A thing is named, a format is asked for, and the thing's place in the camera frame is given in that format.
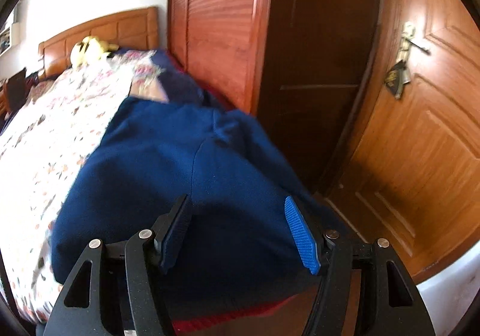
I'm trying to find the pink floral blanket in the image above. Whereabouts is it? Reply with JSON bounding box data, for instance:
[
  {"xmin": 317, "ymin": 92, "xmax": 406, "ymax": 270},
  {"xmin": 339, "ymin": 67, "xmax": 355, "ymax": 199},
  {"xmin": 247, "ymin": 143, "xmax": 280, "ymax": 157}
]
[{"xmin": 67, "ymin": 49, "xmax": 169, "ymax": 104}]

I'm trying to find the wooden door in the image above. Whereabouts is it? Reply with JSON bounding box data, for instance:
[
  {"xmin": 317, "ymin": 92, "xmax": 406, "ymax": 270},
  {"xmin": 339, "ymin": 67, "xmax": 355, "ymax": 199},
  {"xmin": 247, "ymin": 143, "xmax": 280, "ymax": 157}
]
[{"xmin": 326, "ymin": 0, "xmax": 480, "ymax": 280}]

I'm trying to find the navy bed sheet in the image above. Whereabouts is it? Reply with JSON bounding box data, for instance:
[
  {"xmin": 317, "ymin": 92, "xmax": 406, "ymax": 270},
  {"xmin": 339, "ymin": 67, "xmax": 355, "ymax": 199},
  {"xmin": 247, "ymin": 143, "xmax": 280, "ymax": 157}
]
[{"xmin": 150, "ymin": 49, "xmax": 226, "ymax": 112}]

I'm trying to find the red mattress cover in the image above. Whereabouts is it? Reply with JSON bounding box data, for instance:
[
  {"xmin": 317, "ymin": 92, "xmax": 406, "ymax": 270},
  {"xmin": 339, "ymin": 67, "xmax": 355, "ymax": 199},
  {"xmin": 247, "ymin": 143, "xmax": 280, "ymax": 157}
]
[{"xmin": 170, "ymin": 289, "xmax": 319, "ymax": 336}]

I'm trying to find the yellow plush toy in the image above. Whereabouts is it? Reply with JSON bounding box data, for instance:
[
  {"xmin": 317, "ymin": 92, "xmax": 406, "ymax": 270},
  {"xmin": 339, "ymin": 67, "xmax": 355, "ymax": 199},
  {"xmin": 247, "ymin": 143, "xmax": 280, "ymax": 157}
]
[{"xmin": 70, "ymin": 36, "xmax": 120, "ymax": 69}]

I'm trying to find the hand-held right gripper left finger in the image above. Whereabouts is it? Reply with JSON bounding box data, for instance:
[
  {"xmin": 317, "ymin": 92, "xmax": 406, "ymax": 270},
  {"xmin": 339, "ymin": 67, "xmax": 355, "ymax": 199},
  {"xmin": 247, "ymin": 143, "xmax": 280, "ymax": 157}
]
[{"xmin": 43, "ymin": 194, "xmax": 194, "ymax": 336}]

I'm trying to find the blue suit jacket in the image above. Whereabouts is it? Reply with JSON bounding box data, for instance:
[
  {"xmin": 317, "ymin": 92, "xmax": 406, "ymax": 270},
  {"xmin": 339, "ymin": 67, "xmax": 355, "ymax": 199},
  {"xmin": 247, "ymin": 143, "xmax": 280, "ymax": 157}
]
[{"xmin": 50, "ymin": 96, "xmax": 361, "ymax": 322}]

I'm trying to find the white wall shelf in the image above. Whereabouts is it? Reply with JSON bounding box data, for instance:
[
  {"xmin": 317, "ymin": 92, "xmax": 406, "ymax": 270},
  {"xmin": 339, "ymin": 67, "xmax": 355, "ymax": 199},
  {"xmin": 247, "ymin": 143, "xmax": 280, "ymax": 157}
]
[{"xmin": 0, "ymin": 8, "xmax": 21, "ymax": 56}]

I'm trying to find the dark key tag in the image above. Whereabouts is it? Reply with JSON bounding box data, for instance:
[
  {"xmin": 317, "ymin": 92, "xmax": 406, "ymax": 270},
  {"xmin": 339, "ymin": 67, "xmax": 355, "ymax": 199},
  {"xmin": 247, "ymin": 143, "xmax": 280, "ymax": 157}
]
[{"xmin": 382, "ymin": 60, "xmax": 412, "ymax": 100}]

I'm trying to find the dark wooden chair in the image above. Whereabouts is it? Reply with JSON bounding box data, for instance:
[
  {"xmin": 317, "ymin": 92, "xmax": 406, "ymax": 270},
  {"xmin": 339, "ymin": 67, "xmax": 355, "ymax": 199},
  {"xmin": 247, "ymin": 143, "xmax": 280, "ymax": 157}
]
[{"xmin": 3, "ymin": 68, "xmax": 28, "ymax": 114}]

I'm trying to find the wooden bed with floral sheet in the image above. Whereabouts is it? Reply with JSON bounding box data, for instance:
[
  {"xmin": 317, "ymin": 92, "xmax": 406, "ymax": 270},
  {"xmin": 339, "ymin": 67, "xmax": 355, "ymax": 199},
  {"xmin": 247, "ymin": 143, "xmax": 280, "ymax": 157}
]
[{"xmin": 0, "ymin": 58, "xmax": 130, "ymax": 323}]

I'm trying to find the wooden louvered wardrobe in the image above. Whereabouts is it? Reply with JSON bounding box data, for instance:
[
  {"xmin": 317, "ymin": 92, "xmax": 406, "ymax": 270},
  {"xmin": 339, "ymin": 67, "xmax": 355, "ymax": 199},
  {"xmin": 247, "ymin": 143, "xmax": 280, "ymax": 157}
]
[{"xmin": 167, "ymin": 0, "xmax": 385, "ymax": 194}]

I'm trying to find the brass door handle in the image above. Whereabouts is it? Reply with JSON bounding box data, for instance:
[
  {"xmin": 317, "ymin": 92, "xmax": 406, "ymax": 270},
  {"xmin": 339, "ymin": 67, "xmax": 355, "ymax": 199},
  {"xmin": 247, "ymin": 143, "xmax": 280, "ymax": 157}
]
[{"xmin": 399, "ymin": 21, "xmax": 431, "ymax": 59}]

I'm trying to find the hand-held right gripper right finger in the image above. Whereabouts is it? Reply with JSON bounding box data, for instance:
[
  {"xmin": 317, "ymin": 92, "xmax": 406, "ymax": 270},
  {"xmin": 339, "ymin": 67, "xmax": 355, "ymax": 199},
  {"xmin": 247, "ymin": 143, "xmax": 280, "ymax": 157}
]
[{"xmin": 284, "ymin": 195, "xmax": 436, "ymax": 336}]

